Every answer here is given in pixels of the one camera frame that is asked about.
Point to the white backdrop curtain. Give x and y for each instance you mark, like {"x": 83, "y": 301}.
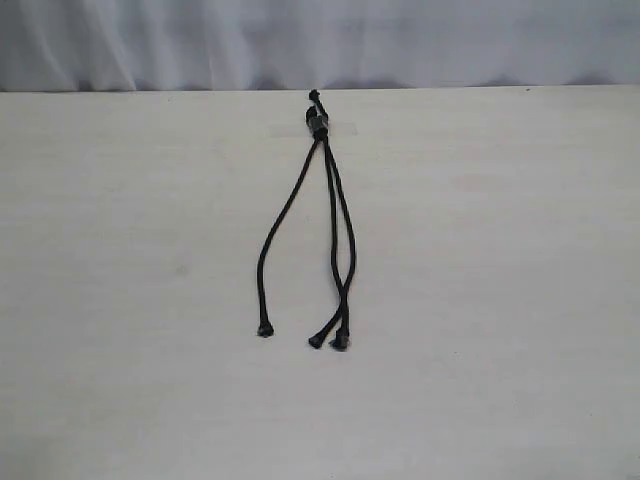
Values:
{"x": 272, "y": 45}

